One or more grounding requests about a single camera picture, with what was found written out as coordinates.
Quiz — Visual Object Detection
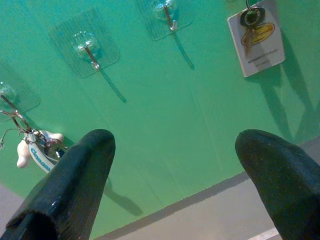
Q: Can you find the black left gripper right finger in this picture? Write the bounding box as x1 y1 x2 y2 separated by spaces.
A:
234 128 320 240

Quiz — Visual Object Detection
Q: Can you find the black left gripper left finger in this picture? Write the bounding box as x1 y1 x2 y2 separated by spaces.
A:
0 128 117 240

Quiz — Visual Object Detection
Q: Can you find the white key card tag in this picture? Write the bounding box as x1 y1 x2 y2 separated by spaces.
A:
226 0 286 78

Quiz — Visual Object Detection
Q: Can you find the white bone-shaped charm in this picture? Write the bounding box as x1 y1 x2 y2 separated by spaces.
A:
16 132 65 169

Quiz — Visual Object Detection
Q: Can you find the brass key with black head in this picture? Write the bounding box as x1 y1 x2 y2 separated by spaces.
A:
239 0 266 57

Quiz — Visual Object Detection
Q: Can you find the white strap with blue print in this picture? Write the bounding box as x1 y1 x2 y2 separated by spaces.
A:
24 132 63 174

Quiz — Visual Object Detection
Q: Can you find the metal key ring bunch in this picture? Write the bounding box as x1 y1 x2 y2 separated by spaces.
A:
0 109 68 161

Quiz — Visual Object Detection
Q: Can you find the green wall board with hooks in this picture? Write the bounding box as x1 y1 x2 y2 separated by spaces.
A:
0 0 320 240

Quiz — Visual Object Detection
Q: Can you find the clear adhesive wall hook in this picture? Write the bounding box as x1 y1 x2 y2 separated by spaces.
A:
48 9 121 79
136 0 195 42
0 81 41 122

